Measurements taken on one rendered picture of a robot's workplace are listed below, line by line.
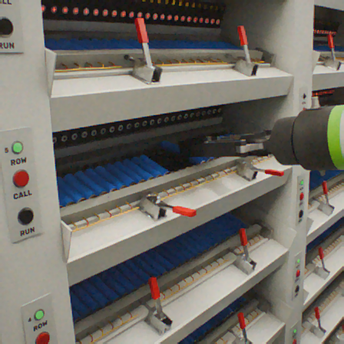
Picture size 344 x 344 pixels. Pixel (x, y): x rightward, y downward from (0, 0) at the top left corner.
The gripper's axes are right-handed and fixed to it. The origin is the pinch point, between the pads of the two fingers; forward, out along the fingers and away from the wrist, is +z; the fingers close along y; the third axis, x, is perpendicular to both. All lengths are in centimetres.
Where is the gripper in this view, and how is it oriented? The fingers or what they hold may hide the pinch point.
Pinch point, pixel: (200, 147)
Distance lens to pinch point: 79.6
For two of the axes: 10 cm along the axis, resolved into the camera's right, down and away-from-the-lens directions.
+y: -6.6, 2.0, -7.2
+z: -7.4, 0.2, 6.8
